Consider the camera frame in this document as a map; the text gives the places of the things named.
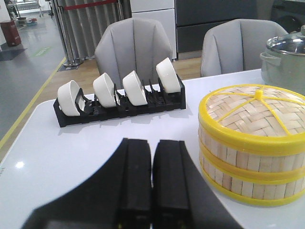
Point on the bamboo steamer tray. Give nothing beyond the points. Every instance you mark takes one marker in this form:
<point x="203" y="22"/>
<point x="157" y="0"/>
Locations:
<point x="219" y="160"/>
<point x="250" y="192"/>

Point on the black bowl rack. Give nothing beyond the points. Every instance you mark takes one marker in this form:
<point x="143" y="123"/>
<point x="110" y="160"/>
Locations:
<point x="158" y="101"/>

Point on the grey electric cooking pot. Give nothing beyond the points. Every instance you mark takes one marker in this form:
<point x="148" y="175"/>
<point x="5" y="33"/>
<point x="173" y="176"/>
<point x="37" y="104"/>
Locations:
<point x="284" y="70"/>

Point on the red bin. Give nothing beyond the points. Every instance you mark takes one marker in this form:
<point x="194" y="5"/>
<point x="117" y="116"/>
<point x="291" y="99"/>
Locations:
<point x="10" y="33"/>

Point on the right grey chair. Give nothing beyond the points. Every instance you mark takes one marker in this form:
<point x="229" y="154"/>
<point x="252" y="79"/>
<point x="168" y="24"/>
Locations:
<point x="236" y="45"/>

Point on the woven bamboo steamer lid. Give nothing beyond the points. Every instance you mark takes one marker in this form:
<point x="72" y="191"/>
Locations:
<point x="259" y="119"/>

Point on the left grey chair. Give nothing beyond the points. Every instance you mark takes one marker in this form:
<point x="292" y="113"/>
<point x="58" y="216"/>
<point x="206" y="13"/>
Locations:
<point x="130" y="45"/>

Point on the grey chair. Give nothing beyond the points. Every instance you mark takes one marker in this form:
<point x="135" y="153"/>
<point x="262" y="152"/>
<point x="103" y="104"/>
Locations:
<point x="236" y="45"/>
<point x="130" y="45"/>

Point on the white bowl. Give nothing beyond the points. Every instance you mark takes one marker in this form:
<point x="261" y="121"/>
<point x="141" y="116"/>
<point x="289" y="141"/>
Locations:
<point x="134" y="89"/>
<point x="104" y="90"/>
<point x="168" y="77"/>
<point x="66" y="97"/>

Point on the white refrigerator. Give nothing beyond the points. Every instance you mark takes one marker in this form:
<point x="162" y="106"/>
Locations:
<point x="160" y="14"/>

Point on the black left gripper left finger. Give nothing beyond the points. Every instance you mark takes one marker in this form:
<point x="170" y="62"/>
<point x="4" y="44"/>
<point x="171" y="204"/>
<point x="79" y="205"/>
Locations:
<point x="116" y="196"/>

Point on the glass pot lid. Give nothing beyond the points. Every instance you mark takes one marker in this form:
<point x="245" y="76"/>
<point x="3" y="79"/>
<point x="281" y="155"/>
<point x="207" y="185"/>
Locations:
<point x="293" y="43"/>

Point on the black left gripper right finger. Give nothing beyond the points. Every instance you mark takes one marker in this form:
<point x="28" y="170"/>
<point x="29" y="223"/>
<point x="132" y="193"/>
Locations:
<point x="181" y="197"/>

